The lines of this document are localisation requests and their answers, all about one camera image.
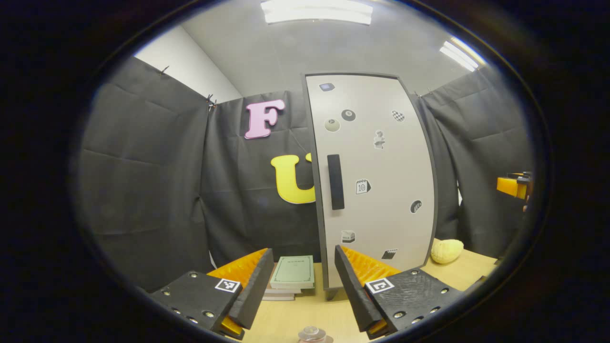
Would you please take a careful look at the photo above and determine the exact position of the yellow round bun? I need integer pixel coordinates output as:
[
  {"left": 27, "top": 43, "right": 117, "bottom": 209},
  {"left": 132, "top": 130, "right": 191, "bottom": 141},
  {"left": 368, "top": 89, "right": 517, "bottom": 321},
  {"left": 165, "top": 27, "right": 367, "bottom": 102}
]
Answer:
[{"left": 431, "top": 238, "right": 464, "bottom": 264}]

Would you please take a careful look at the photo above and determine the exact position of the black door handle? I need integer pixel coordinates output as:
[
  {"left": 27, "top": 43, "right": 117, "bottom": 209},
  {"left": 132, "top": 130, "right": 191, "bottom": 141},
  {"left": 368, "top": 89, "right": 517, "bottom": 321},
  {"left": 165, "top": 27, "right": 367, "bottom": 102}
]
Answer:
[{"left": 327, "top": 154, "right": 345, "bottom": 211}]

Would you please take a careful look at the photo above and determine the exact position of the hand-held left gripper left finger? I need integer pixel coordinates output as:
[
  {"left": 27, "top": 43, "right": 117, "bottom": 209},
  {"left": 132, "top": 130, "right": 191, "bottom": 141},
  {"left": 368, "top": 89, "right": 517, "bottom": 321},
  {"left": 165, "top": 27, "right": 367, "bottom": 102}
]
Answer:
[{"left": 150, "top": 248, "right": 275, "bottom": 340}]

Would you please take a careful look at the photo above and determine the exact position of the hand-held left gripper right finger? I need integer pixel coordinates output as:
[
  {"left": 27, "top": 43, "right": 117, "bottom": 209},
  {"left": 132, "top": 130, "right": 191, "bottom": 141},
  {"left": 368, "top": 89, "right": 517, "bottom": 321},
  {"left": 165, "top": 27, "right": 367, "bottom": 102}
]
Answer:
[{"left": 334, "top": 245, "right": 465, "bottom": 340}]

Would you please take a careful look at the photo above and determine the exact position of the black backdrop cloth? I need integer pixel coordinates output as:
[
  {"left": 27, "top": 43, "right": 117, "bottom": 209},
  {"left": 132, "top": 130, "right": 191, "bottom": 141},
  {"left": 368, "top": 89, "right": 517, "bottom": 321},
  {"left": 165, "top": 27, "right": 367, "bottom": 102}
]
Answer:
[{"left": 76, "top": 56, "right": 533, "bottom": 292}]

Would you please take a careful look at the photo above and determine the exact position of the large ceiling light panel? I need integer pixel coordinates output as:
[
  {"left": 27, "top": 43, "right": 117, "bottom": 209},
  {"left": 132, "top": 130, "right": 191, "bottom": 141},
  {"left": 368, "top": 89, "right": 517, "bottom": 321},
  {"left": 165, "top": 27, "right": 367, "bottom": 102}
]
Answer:
[{"left": 261, "top": 0, "right": 373, "bottom": 25}]

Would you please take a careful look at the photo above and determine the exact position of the narrow ceiling light panel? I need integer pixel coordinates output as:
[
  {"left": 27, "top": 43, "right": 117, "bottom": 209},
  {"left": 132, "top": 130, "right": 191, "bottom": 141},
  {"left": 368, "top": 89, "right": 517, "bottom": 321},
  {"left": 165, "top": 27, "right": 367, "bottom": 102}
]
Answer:
[{"left": 439, "top": 37, "right": 487, "bottom": 72}]

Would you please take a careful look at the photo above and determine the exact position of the grey cabinet door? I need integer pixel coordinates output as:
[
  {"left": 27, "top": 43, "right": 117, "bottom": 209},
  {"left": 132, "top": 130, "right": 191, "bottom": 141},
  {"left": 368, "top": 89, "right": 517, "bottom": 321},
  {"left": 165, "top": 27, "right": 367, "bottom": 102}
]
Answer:
[{"left": 306, "top": 75, "right": 435, "bottom": 289}]

